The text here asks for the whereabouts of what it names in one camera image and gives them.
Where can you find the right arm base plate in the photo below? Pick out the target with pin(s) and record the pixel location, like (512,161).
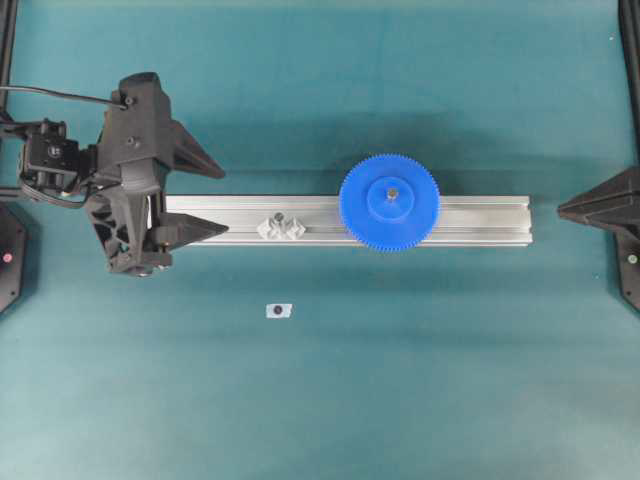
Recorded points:
(627,250)

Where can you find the silver aluminium extrusion rail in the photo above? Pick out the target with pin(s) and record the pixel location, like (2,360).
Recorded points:
(464,221)

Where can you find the white shaft bracket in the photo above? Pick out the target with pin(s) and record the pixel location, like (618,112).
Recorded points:
(289,229)

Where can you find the large blue plastic gear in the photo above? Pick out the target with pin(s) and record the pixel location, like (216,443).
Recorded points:
(389,224)

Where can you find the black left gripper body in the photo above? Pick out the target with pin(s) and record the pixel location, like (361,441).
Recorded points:
(124,212)

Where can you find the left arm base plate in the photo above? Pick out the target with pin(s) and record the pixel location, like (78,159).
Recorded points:
(13,244)

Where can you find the small white tape marker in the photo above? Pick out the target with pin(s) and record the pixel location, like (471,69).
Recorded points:
(278,311)

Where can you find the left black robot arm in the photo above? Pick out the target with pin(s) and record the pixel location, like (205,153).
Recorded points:
(53,168)

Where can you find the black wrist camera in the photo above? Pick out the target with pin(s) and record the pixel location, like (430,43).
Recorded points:
(142,92)

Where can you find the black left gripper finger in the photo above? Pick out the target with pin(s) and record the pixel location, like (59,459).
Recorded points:
(178,150)
(178,230)

